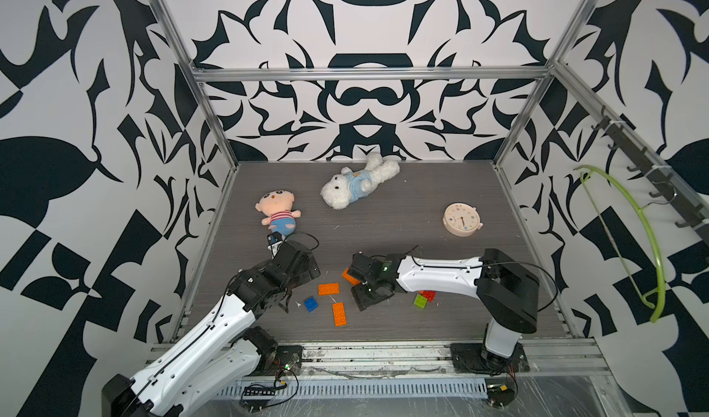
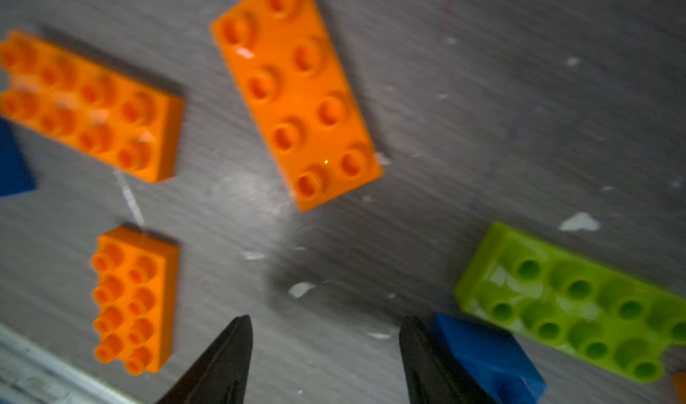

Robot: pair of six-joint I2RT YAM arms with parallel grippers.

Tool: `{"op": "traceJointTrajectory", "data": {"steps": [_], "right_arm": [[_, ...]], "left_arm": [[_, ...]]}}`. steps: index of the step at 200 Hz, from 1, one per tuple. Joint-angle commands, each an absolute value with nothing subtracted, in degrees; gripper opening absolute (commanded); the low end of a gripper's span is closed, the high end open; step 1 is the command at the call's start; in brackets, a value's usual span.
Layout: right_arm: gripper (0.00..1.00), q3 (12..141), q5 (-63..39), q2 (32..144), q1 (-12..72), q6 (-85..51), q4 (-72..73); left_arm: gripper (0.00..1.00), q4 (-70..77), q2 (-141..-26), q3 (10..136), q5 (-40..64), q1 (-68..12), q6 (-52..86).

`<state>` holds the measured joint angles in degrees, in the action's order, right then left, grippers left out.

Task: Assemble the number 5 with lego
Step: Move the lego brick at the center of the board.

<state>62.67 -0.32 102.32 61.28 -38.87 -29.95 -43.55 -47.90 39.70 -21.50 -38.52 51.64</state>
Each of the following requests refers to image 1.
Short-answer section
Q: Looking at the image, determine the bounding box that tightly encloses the orange 2x3 lego brick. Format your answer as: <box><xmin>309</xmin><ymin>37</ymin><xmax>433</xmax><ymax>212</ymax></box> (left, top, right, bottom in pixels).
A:
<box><xmin>318</xmin><ymin>282</ymin><xmax>340</xmax><ymax>296</ymax></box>

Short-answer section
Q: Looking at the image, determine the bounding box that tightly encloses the blue 2x2 lego brick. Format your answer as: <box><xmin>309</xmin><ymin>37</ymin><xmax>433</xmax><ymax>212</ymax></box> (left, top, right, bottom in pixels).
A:
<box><xmin>304</xmin><ymin>297</ymin><xmax>319</xmax><ymax>313</ymax></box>

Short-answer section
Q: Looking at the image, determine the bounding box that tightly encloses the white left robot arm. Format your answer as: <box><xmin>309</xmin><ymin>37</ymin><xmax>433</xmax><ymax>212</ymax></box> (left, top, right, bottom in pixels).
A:
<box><xmin>102</xmin><ymin>241</ymin><xmax>321</xmax><ymax>416</ymax></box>

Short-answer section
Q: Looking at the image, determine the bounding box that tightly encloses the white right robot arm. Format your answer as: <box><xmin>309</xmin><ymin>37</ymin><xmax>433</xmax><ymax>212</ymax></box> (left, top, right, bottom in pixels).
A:
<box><xmin>347</xmin><ymin>248</ymin><xmax>540</xmax><ymax>361</ymax></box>

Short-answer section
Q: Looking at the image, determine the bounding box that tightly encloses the lime green 2x2 lego brick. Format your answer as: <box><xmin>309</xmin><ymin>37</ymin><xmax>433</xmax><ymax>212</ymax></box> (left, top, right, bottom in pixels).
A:
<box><xmin>414</xmin><ymin>294</ymin><xmax>428</xmax><ymax>309</ymax></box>

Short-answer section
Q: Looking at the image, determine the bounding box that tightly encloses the red 2x2 lego brick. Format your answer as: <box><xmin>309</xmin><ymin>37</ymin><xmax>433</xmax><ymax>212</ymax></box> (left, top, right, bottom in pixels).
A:
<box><xmin>419</xmin><ymin>291</ymin><xmax>436</xmax><ymax>302</ymax></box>

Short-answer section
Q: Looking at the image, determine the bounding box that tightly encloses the plush doll striped shirt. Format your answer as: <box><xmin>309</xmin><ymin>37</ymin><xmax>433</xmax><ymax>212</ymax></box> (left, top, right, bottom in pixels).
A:
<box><xmin>255</xmin><ymin>190</ymin><xmax>302</xmax><ymax>237</ymax></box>

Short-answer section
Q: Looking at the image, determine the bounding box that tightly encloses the white teddy bear blue shirt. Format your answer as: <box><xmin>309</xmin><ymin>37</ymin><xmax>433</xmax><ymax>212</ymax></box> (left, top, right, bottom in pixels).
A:
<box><xmin>321</xmin><ymin>152</ymin><xmax>400</xmax><ymax>210</ymax></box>

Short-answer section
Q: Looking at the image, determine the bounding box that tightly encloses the pink round toy clock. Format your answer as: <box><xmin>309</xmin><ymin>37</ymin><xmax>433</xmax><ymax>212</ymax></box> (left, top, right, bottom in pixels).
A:
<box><xmin>442</xmin><ymin>202</ymin><xmax>483</xmax><ymax>237</ymax></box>

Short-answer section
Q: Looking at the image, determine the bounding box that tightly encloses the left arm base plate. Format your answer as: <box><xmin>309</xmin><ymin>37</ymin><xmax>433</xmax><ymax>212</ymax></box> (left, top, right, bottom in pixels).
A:
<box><xmin>249</xmin><ymin>345</ymin><xmax>304</xmax><ymax>378</ymax></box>

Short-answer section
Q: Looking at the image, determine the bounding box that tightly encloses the white slotted cable duct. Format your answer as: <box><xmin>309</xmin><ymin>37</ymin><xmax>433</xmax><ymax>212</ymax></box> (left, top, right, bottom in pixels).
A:
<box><xmin>215</xmin><ymin>378</ymin><xmax>489</xmax><ymax>400</ymax></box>

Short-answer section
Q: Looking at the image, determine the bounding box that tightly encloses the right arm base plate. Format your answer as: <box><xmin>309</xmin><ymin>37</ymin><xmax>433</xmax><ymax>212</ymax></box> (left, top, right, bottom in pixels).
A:
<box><xmin>450</xmin><ymin>343</ymin><xmax>531</xmax><ymax>376</ymax></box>

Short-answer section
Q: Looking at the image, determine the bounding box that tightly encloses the black wall hook rack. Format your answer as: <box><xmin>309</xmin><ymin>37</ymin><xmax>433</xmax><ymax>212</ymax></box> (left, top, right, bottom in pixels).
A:
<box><xmin>594</xmin><ymin>105</ymin><xmax>708</xmax><ymax>243</ymax></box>

